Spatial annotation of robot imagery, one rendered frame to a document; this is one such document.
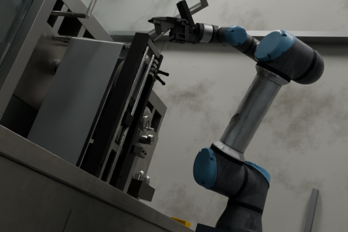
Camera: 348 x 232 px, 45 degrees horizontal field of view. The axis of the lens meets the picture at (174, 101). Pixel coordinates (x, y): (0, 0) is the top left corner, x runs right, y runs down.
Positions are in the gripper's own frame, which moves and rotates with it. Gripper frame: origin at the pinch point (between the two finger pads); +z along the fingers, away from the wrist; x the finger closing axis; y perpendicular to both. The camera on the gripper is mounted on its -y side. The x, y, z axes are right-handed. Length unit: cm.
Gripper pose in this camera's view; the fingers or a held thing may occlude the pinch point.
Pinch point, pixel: (153, 18)
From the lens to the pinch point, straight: 165.8
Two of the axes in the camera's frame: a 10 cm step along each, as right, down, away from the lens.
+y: -0.7, 9.9, -0.9
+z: -9.2, -0.9, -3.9
